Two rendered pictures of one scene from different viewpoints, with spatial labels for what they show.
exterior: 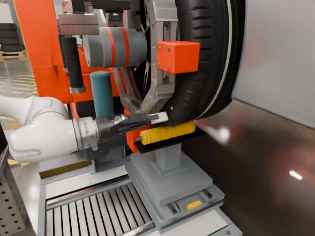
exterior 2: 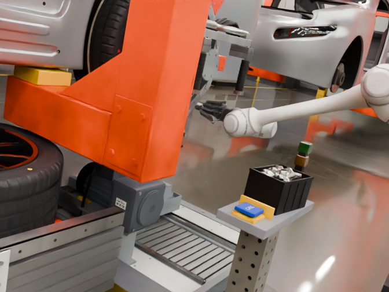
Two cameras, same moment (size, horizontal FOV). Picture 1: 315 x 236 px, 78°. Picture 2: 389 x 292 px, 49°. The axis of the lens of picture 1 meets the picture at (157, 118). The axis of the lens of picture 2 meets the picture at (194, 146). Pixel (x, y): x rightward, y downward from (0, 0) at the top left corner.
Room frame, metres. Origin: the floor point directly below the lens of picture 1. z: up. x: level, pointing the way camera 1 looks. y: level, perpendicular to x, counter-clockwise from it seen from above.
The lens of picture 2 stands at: (1.64, 1.74, 0.94)
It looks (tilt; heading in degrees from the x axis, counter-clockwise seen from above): 14 degrees down; 238
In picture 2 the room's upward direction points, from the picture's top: 12 degrees clockwise
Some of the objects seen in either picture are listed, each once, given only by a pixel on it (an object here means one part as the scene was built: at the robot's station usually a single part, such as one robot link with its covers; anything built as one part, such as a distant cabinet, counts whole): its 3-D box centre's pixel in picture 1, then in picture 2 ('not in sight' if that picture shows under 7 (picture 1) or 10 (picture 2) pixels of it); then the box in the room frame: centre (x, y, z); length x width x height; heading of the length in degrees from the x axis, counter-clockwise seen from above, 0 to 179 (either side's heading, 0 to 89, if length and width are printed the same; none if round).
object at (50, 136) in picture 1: (44, 138); (257, 124); (0.47, 0.31, 0.64); 0.16 x 0.13 x 0.11; 116
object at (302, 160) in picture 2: not in sight; (301, 160); (0.48, 0.62, 0.59); 0.04 x 0.04 x 0.04; 26
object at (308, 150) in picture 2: not in sight; (305, 147); (0.48, 0.62, 0.64); 0.04 x 0.04 x 0.04; 26
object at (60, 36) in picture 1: (65, 52); (198, 72); (0.85, 0.38, 0.83); 0.04 x 0.04 x 0.16
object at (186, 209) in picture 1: (168, 179); (121, 198); (0.87, -0.06, 0.13); 0.50 x 0.36 x 0.10; 26
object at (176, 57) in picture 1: (176, 56); (214, 61); (0.53, -0.05, 0.85); 0.09 x 0.08 x 0.07; 26
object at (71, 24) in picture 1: (78, 24); (241, 51); (0.56, 0.20, 0.93); 0.09 x 0.05 x 0.05; 116
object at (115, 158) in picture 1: (116, 143); (109, 203); (1.06, 0.26, 0.26); 0.42 x 0.18 x 0.35; 116
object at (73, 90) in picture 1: (73, 64); (242, 76); (0.55, 0.23, 0.83); 0.04 x 0.04 x 0.16
